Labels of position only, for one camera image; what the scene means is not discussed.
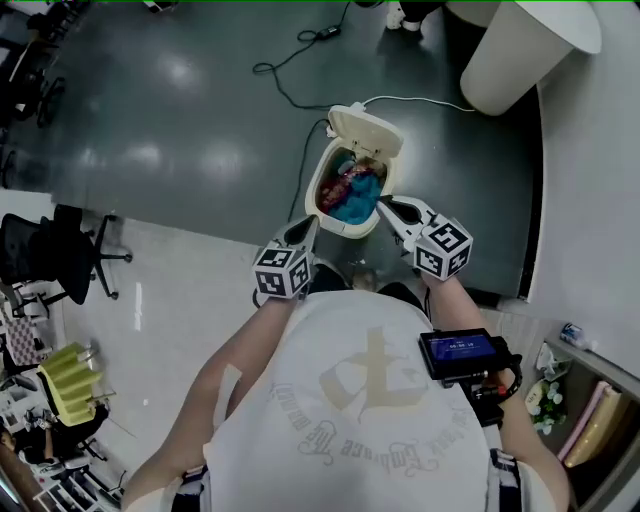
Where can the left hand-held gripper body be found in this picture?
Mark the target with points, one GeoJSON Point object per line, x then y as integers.
{"type": "Point", "coordinates": [280, 272]}

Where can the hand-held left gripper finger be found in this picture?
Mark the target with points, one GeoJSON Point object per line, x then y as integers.
{"type": "Point", "coordinates": [284, 234]}
{"type": "Point", "coordinates": [313, 240]}

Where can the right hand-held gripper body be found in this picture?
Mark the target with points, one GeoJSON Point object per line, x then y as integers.
{"type": "Point", "coordinates": [442, 250]}

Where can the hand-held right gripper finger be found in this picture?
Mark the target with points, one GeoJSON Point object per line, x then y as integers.
{"type": "Point", "coordinates": [400, 231]}
{"type": "Point", "coordinates": [417, 210]}

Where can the white lidded waste bin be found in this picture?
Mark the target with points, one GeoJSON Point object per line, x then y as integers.
{"type": "Point", "coordinates": [365, 130]}

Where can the person's right forearm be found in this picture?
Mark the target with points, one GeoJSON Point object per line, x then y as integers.
{"type": "Point", "coordinates": [447, 305]}

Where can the person's left forearm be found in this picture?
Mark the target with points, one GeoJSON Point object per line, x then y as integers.
{"type": "Point", "coordinates": [215, 380]}

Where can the blue crumpled trash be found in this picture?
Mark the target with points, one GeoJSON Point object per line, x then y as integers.
{"type": "Point", "coordinates": [357, 200]}

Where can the person's shoe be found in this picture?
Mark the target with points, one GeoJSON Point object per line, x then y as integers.
{"type": "Point", "coordinates": [364, 281]}

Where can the black monitor rig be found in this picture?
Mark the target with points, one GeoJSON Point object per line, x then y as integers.
{"type": "Point", "coordinates": [457, 350]}

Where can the person's white t-shirt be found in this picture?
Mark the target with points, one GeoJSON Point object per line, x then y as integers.
{"type": "Point", "coordinates": [350, 400]}

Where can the blue and white packet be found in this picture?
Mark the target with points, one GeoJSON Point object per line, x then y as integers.
{"type": "Point", "coordinates": [575, 334]}

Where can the white curved counter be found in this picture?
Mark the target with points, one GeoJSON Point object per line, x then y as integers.
{"type": "Point", "coordinates": [520, 55]}

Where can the white flower bunch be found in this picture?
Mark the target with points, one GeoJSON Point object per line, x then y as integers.
{"type": "Point", "coordinates": [545, 405]}

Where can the grey shelf unit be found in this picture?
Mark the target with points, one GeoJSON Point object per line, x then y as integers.
{"type": "Point", "coordinates": [620, 370]}

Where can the black mesh office chair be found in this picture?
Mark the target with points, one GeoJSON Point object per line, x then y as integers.
{"type": "Point", "coordinates": [65, 250]}

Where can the pink book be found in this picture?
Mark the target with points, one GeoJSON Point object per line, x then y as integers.
{"type": "Point", "coordinates": [585, 420]}

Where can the gold book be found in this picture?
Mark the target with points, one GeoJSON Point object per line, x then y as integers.
{"type": "Point", "coordinates": [602, 432]}

